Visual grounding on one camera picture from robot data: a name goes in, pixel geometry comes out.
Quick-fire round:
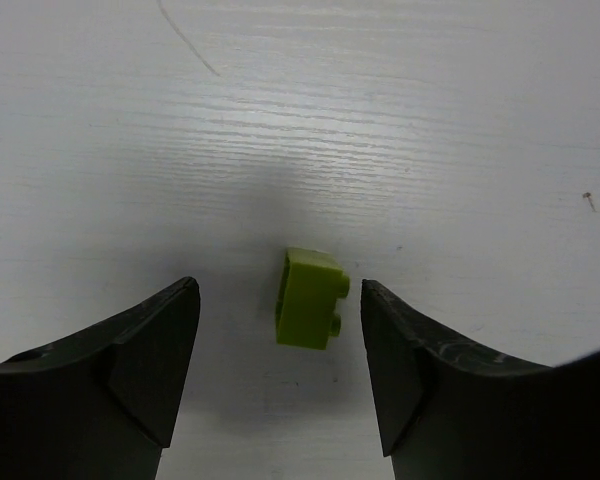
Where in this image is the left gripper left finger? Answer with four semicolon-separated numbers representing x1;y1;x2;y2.
0;277;200;479

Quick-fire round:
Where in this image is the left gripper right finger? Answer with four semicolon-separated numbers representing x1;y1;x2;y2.
361;280;600;479

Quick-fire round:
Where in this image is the lime small lego brick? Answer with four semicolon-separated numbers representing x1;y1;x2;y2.
275;247;350;350

